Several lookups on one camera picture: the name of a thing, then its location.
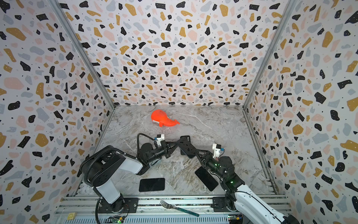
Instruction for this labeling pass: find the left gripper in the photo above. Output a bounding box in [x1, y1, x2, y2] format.
[145, 142, 178, 165]

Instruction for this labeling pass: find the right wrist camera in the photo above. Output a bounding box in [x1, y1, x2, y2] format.
[212, 143, 225, 159]

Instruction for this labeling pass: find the black smartphone right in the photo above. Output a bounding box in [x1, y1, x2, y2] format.
[195, 167, 218, 191]

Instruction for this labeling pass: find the metal fork green handle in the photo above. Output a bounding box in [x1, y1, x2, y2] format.
[160, 200, 200, 217]

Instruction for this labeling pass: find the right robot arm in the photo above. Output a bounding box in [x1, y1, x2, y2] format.
[195, 149, 299, 224]

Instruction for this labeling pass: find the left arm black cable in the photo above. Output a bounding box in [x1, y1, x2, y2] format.
[136, 133, 156, 157]

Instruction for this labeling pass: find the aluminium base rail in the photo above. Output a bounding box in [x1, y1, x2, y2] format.
[53, 195, 256, 224]

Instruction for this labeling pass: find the black phone case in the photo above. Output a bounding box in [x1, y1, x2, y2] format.
[178, 135, 196, 159]

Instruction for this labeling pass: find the black smartphone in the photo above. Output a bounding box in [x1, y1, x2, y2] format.
[195, 167, 218, 191]
[139, 178, 166, 192]

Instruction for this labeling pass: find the black smartphone front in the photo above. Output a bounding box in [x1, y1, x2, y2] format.
[139, 178, 166, 192]

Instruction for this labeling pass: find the red whale toy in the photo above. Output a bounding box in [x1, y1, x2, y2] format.
[151, 110, 180, 127]

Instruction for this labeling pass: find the green circuit board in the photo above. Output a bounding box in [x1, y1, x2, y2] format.
[105, 216, 125, 224]

